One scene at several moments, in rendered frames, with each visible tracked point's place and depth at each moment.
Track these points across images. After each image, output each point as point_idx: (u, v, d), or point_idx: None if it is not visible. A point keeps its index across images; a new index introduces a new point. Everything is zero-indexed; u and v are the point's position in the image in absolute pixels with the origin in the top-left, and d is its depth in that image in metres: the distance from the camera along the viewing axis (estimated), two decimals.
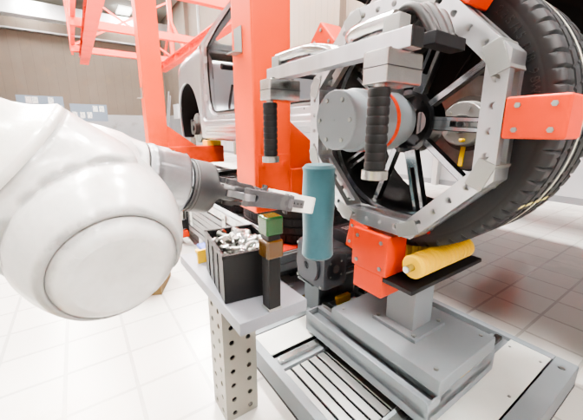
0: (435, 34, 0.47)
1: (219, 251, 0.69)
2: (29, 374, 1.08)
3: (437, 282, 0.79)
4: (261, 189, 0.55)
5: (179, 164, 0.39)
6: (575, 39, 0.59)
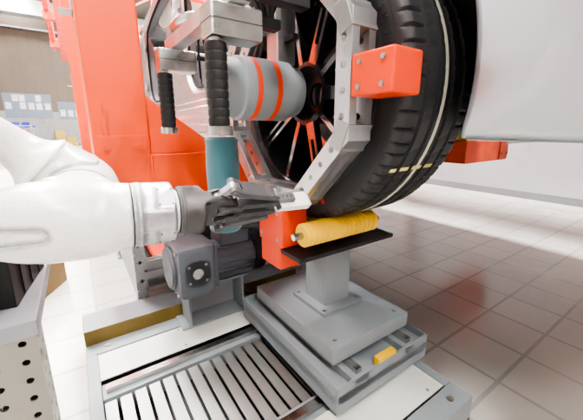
0: None
1: None
2: None
3: (335, 252, 0.80)
4: (269, 206, 0.53)
5: None
6: (437, 2, 0.60)
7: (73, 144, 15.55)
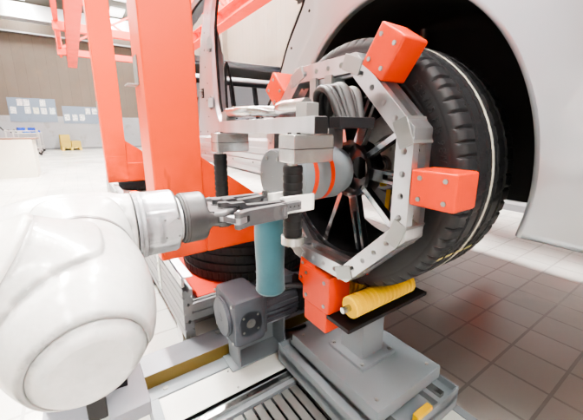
0: (338, 121, 0.53)
1: None
2: None
3: (377, 318, 0.85)
4: None
5: None
6: (484, 110, 0.65)
7: None
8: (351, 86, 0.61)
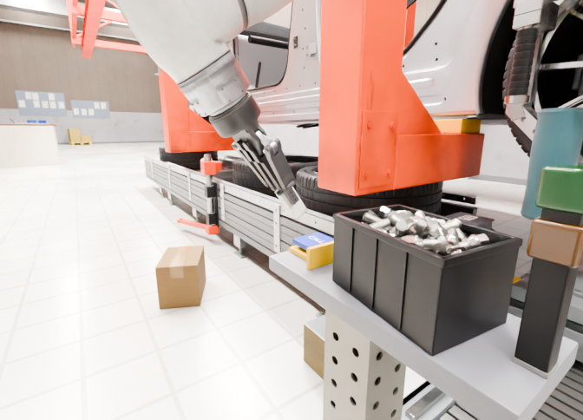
0: None
1: (419, 248, 0.34)
2: None
3: None
4: (275, 184, 0.53)
5: None
6: None
7: None
8: None
